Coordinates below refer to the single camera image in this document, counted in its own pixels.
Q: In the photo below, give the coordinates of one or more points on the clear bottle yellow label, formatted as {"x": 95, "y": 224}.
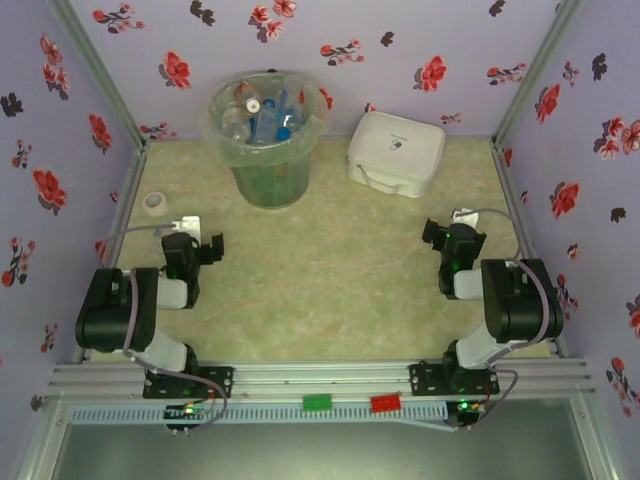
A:
{"x": 237, "y": 122}

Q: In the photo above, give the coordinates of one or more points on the soda water bottle blue cap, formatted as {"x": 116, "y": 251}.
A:
{"x": 285, "y": 131}

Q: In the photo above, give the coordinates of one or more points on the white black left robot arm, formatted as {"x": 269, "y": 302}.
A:
{"x": 115, "y": 310}

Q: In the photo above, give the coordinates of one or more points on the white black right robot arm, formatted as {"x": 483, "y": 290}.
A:
{"x": 520, "y": 300}

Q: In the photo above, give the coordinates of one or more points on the green translucent trash bin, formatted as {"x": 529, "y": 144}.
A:
{"x": 272, "y": 185}

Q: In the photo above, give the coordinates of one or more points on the clear plastic bin liner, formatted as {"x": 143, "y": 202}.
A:
{"x": 310, "y": 145}

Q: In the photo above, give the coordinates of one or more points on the beige tape roll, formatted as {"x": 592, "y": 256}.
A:
{"x": 156, "y": 212}

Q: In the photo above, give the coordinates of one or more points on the white zip case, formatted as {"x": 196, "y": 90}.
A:
{"x": 395, "y": 150}

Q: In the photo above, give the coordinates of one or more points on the small controller board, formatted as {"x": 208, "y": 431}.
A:
{"x": 182, "y": 412}
{"x": 467, "y": 407}

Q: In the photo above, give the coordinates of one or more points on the red block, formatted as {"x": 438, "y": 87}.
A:
{"x": 386, "y": 404}

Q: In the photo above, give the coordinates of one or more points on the green block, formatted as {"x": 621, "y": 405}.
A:
{"x": 317, "y": 403}

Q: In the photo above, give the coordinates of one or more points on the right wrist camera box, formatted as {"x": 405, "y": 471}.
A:
{"x": 467, "y": 216}

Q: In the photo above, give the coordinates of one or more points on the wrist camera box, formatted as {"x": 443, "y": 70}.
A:
{"x": 467, "y": 216}
{"x": 190, "y": 223}

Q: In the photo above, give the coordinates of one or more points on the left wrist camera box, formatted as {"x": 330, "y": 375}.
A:
{"x": 190, "y": 223}

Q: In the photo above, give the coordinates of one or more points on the aluminium side rail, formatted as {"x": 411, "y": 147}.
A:
{"x": 125, "y": 200}
{"x": 512, "y": 190}

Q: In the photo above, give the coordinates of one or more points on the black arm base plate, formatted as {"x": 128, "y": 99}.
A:
{"x": 220, "y": 382}
{"x": 425, "y": 380}

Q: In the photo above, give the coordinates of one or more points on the aluminium mounting rail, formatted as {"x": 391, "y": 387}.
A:
{"x": 320, "y": 380}

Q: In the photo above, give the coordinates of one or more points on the aluminium frame post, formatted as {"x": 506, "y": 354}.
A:
{"x": 97, "y": 70}
{"x": 535, "y": 70}

